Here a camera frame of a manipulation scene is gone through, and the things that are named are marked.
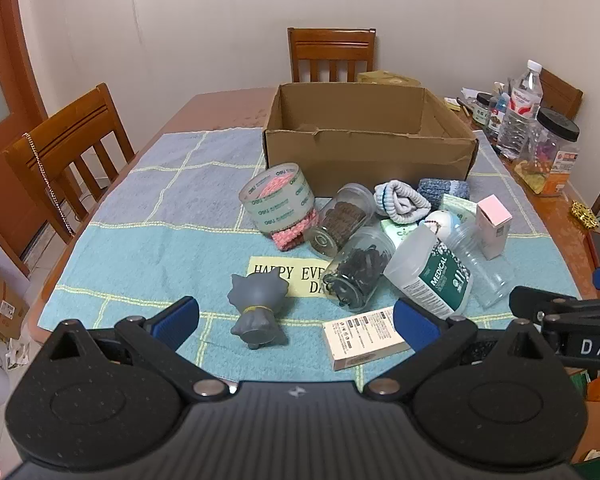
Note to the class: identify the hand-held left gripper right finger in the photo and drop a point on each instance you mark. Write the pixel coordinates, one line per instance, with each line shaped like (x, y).
(415, 322)

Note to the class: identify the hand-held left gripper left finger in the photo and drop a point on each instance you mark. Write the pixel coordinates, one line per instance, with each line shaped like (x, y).
(177, 322)

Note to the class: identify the white plastic container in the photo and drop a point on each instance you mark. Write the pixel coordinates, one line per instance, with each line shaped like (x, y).
(425, 270)

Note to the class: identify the small white carton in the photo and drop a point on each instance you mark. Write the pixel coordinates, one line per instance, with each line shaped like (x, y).
(362, 337)

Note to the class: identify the grey toy figure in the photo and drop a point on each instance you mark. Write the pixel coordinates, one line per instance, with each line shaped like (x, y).
(255, 310)

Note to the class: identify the clear jar with black clips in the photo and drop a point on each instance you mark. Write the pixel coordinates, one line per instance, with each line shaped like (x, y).
(360, 265)

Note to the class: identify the white box with pink top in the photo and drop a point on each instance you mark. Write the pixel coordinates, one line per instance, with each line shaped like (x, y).
(495, 225)

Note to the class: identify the white and blue ball toy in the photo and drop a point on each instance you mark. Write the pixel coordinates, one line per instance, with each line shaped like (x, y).
(442, 222)

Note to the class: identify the grey and white sock roll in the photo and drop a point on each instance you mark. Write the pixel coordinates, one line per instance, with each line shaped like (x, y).
(400, 202)

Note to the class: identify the green and white packet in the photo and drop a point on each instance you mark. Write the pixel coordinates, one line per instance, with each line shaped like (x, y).
(460, 205)

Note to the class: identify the clear jar with brown contents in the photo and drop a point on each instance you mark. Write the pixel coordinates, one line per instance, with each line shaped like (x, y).
(340, 220)

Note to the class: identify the blue knit sock roll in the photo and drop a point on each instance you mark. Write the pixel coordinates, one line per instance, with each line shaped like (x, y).
(445, 189)

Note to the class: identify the pink knit sock roll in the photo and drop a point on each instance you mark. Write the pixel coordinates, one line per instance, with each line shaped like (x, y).
(292, 237)

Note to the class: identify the clear tape roll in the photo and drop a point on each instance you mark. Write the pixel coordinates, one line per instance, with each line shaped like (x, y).
(280, 210)

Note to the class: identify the brown cardboard box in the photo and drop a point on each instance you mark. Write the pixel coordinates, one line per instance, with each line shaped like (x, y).
(360, 157)

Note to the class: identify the gold ornament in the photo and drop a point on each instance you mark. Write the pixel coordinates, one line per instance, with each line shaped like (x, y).
(584, 214)

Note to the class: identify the blue checked towel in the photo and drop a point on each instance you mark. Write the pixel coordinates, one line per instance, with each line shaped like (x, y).
(170, 240)

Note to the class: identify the large clear jar black lid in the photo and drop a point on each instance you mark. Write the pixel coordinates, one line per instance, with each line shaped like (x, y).
(550, 160)

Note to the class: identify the cardboard box on floor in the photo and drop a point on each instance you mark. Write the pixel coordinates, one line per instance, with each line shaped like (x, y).
(0, 305)

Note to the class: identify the clear water bottle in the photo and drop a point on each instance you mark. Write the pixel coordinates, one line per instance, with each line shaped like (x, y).
(520, 110)

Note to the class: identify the small blue-capped bottle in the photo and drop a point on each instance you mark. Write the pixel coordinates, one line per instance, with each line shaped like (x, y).
(499, 115)

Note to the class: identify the wooden chair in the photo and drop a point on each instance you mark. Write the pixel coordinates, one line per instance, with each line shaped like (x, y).
(75, 130)
(562, 92)
(330, 47)

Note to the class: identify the small dark-lidded jar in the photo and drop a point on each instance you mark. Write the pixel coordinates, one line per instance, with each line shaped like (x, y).
(482, 110)

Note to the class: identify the yellow sticky notes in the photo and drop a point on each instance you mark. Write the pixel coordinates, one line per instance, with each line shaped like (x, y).
(460, 105)

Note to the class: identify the olive green tissue box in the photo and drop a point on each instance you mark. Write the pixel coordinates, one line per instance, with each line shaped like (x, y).
(387, 78)

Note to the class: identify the wooden door with glass panes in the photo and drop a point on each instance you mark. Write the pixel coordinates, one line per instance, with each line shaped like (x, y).
(0, 125)

